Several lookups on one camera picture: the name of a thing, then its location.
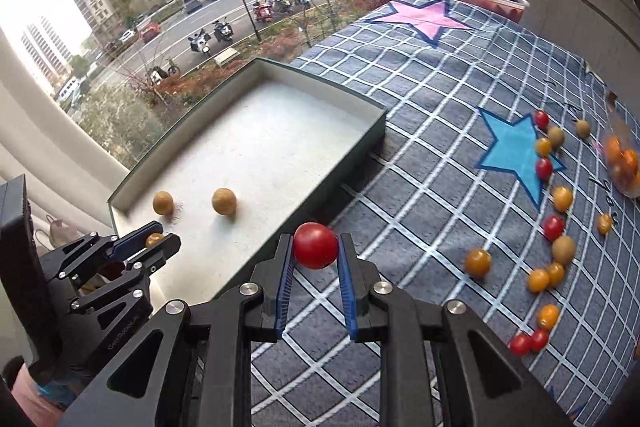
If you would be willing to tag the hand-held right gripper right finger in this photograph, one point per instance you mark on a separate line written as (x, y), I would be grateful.
(348, 294)

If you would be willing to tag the clear bag of orange fruit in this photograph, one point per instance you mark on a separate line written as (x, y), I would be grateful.
(622, 162)

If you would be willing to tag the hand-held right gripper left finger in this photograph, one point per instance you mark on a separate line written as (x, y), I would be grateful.
(284, 292)

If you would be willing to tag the beige pouch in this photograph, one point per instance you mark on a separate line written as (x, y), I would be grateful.
(57, 232)

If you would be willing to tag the blue checkered star bedsheet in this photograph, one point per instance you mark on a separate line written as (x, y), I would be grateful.
(425, 157)

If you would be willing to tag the scattered orange cherry tomatoes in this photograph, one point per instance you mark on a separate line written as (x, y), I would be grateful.
(538, 280)

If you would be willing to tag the shallow green cardboard box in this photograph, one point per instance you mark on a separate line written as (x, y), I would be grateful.
(280, 147)

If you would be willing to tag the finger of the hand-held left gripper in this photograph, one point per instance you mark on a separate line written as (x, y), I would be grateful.
(162, 249)
(131, 241)

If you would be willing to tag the white pink plastic basket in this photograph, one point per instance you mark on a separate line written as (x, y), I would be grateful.
(500, 9)

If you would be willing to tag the red cherry tomato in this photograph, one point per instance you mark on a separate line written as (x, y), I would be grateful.
(520, 344)
(539, 340)
(553, 227)
(541, 119)
(543, 168)
(315, 245)

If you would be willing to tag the person's left forearm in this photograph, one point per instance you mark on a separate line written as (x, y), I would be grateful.
(27, 399)

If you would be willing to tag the brown longan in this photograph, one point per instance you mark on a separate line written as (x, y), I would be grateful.
(582, 128)
(154, 239)
(555, 137)
(223, 202)
(163, 203)
(563, 250)

